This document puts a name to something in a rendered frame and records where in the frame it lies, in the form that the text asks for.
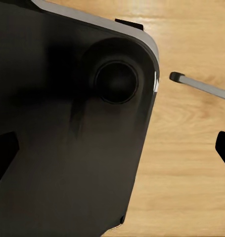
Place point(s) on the camera tripod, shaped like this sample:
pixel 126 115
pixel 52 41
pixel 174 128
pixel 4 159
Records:
pixel 181 78

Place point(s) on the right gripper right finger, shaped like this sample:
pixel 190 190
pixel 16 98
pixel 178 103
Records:
pixel 220 144

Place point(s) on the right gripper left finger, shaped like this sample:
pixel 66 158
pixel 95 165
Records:
pixel 9 147

